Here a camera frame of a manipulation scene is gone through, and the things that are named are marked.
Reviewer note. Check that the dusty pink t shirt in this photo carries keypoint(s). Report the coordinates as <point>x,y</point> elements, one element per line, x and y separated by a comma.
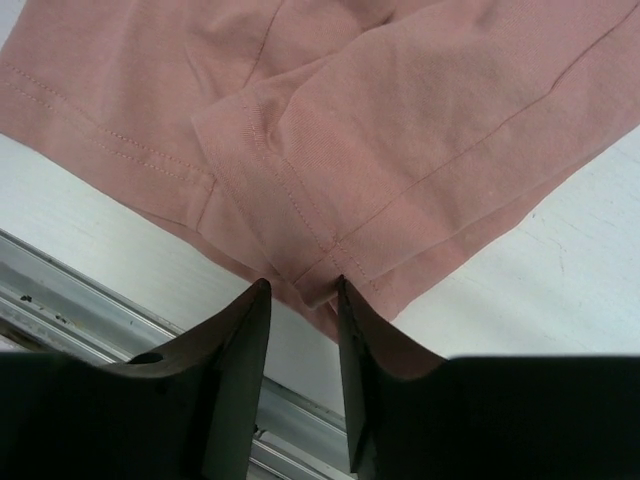
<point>386,142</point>

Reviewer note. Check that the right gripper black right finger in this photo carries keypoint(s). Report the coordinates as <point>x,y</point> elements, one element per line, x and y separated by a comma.
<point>412,414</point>

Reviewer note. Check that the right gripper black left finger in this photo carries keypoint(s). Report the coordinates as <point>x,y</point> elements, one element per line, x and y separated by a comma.
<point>183,410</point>

